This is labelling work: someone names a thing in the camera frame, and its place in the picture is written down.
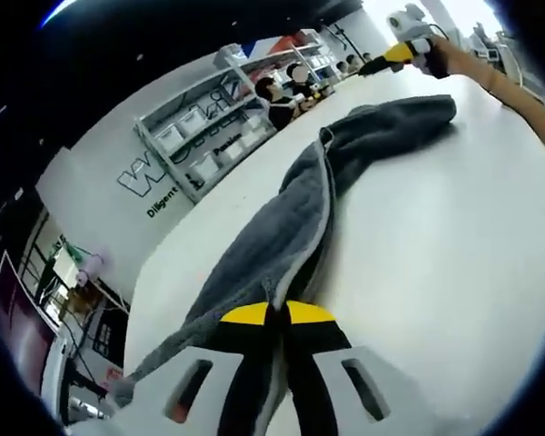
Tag black tripod stand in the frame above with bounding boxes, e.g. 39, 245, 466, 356
324, 22, 360, 51

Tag row of white storage bins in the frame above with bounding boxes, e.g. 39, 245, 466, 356
154, 54, 332, 183

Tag purple paper roll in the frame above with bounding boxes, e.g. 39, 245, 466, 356
74, 254, 109, 286

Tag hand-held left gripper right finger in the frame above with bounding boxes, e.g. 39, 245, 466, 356
281, 300, 440, 436

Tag grey metal shelf rack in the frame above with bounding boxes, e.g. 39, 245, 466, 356
133, 28, 338, 204

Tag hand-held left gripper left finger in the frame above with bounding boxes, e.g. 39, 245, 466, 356
70, 302, 283, 436

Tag grey towel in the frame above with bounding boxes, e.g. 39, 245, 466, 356
112, 93, 458, 436

